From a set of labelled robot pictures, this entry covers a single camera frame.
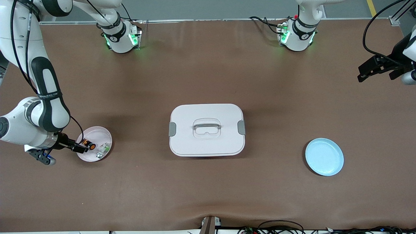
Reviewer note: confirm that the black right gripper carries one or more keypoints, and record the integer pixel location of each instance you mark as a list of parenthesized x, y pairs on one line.
[(62, 143)]

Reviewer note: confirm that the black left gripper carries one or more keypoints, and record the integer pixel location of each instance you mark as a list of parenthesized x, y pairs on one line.
[(396, 54)]

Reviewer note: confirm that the black orange small motor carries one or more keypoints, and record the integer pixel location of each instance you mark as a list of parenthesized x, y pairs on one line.
[(89, 144)]

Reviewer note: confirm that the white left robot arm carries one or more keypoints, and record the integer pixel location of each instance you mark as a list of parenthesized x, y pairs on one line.
[(299, 39)]

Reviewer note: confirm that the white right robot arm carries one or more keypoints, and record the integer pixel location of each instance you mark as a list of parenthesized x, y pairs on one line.
[(48, 110)]

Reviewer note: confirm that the white lidded storage box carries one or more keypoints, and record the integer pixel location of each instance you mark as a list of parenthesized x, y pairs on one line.
[(195, 143)]

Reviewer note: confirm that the pink round plate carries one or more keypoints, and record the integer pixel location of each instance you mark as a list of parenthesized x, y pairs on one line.
[(97, 133)]

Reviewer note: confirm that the light blue round plate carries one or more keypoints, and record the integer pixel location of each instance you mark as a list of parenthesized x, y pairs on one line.
[(325, 157)]

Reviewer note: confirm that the green and clear switch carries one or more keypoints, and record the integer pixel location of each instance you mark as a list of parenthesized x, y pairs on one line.
[(104, 149)]

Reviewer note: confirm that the aluminium frame profile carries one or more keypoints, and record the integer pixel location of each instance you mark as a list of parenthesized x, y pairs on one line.
[(397, 18)]

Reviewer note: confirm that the brown camera mount post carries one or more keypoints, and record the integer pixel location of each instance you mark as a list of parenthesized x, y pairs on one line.
[(208, 226)]

